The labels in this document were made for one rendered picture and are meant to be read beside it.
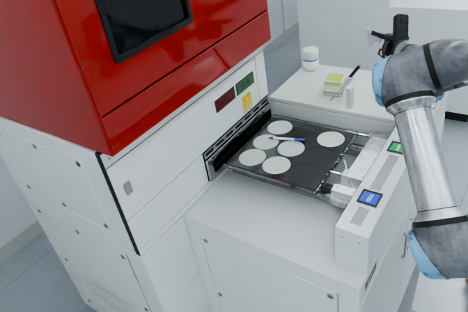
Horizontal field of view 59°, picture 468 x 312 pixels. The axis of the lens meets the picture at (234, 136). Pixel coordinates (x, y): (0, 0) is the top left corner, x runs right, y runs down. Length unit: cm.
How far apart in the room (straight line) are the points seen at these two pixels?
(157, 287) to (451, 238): 94
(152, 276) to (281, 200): 50
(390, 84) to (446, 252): 40
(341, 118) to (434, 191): 69
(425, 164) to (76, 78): 82
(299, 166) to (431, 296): 56
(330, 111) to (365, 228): 62
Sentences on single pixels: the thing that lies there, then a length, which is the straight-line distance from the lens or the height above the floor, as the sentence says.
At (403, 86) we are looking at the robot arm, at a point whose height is 131.
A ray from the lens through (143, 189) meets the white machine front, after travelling 129.
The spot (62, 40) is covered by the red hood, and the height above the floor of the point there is 154.
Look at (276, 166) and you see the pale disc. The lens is 147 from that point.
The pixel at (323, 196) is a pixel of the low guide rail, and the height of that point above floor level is 84.
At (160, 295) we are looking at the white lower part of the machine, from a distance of 156.
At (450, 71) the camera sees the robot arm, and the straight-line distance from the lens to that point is 107.
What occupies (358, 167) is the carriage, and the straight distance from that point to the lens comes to 149.
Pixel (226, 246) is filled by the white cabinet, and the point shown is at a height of 75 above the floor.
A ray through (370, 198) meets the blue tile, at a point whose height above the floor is 96.
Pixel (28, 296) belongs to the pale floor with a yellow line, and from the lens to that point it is 270.
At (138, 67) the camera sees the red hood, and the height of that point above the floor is 140.
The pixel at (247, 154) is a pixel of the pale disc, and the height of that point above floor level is 90.
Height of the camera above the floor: 181
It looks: 33 degrees down
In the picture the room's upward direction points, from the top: 10 degrees counter-clockwise
